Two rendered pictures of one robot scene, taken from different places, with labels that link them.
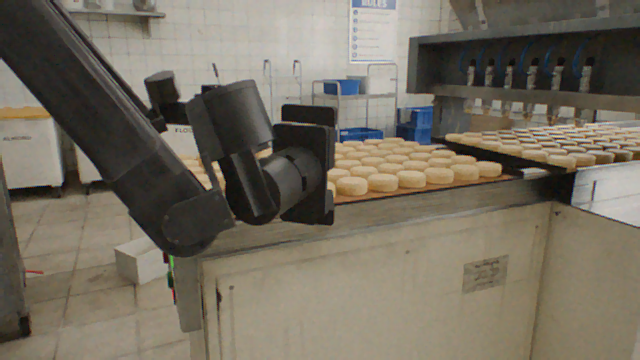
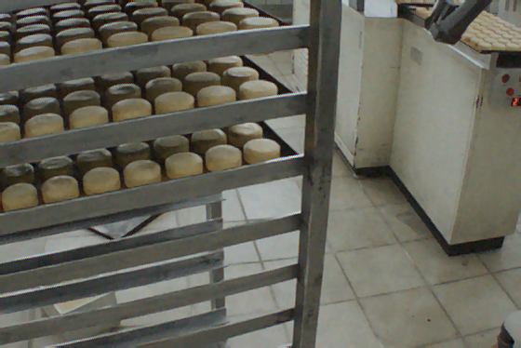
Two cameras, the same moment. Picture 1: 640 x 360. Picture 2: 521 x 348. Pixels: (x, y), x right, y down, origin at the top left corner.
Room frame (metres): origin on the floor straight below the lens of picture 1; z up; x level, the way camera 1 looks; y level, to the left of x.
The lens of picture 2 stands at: (1.21, 2.27, 1.43)
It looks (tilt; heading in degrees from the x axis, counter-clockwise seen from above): 29 degrees down; 282
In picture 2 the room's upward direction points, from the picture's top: 1 degrees clockwise
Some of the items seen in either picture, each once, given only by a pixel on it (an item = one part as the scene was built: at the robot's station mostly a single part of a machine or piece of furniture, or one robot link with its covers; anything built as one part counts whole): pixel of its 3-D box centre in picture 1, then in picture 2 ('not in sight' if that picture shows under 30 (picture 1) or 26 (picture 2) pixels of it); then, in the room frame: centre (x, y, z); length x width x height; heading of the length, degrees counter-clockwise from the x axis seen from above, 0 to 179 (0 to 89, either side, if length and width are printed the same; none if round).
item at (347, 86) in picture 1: (340, 87); not in sight; (4.73, -0.22, 0.87); 0.40 x 0.30 x 0.16; 28
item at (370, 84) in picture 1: (367, 84); not in sight; (4.95, -0.53, 0.89); 0.44 x 0.36 x 0.20; 33
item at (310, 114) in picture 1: (315, 133); not in sight; (0.51, 0.01, 1.02); 0.09 x 0.07 x 0.07; 159
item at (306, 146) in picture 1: (291, 174); not in sight; (0.45, 0.03, 0.99); 0.07 x 0.07 x 0.10; 69
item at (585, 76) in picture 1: (581, 81); not in sight; (0.85, -0.50, 1.07); 0.06 x 0.03 x 0.18; 114
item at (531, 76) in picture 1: (527, 79); not in sight; (0.97, -0.45, 1.07); 0.06 x 0.03 x 0.18; 114
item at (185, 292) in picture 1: (180, 259); (518, 87); (0.69, 0.25, 0.77); 0.24 x 0.04 x 0.14; 24
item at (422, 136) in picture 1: (425, 133); not in sight; (5.19, -1.27, 0.30); 0.60 x 0.40 x 0.20; 114
